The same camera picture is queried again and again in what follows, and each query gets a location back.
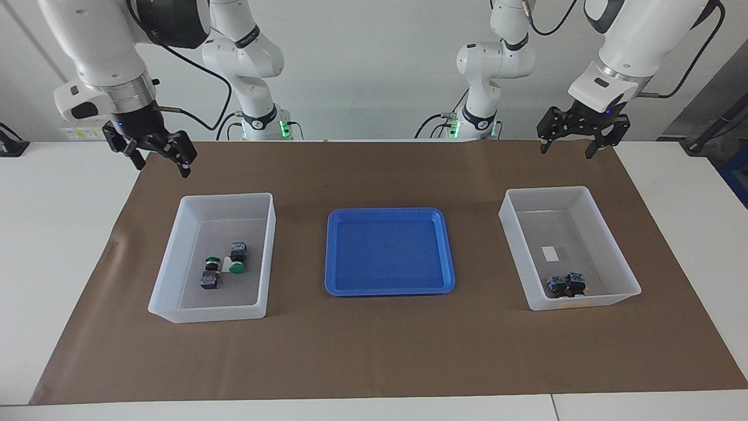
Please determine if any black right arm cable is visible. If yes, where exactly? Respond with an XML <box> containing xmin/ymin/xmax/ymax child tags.
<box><xmin>155</xmin><ymin>44</ymin><xmax>234</xmax><ymax>132</ymax></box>

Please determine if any blue crate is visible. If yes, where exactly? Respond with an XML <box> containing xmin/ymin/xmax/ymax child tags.
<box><xmin>718</xmin><ymin>157</ymin><xmax>748</xmax><ymax>209</ymax></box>

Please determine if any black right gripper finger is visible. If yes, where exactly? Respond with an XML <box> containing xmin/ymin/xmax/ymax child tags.
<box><xmin>102</xmin><ymin>122</ymin><xmax>147</xmax><ymax>171</ymax></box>
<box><xmin>167</xmin><ymin>130</ymin><xmax>198</xmax><ymax>179</ymax></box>

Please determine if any brown paper table mat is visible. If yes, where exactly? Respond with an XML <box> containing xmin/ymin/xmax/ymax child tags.
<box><xmin>29</xmin><ymin>139</ymin><xmax>748</xmax><ymax>406</ymax></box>

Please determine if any blue plastic tray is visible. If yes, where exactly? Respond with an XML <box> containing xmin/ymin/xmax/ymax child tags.
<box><xmin>324</xmin><ymin>208</ymin><xmax>456</xmax><ymax>297</ymax></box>

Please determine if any black base cable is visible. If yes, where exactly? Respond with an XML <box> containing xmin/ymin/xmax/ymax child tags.
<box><xmin>215</xmin><ymin>111</ymin><xmax>243</xmax><ymax>142</ymax></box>
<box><xmin>414</xmin><ymin>111</ymin><xmax>468</xmax><ymax>140</ymax></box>

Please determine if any black metal stand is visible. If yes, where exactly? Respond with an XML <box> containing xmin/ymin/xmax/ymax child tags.
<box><xmin>684</xmin><ymin>94</ymin><xmax>748</xmax><ymax>156</ymax></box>

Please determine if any green push button switch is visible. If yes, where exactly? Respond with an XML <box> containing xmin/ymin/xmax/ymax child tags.
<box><xmin>228</xmin><ymin>241</ymin><xmax>248</xmax><ymax>275</ymax></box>
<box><xmin>200</xmin><ymin>256</ymin><xmax>223</xmax><ymax>291</ymax></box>

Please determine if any translucent white plastic box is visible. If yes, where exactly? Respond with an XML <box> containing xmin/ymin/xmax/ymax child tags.
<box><xmin>498</xmin><ymin>186</ymin><xmax>642</xmax><ymax>312</ymax></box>
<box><xmin>147</xmin><ymin>192</ymin><xmax>277</xmax><ymax>324</ymax></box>

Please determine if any white wall socket strip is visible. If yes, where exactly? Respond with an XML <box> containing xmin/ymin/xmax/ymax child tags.
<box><xmin>60</xmin><ymin>111</ymin><xmax>122</xmax><ymax>142</ymax></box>

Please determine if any black device on table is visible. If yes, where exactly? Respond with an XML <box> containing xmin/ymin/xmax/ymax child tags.
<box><xmin>0</xmin><ymin>122</ymin><xmax>31</xmax><ymax>157</ymax></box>

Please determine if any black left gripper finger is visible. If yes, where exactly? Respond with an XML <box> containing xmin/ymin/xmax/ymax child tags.
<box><xmin>583</xmin><ymin>114</ymin><xmax>632</xmax><ymax>160</ymax></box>
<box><xmin>536</xmin><ymin>105</ymin><xmax>570</xmax><ymax>156</ymax></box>

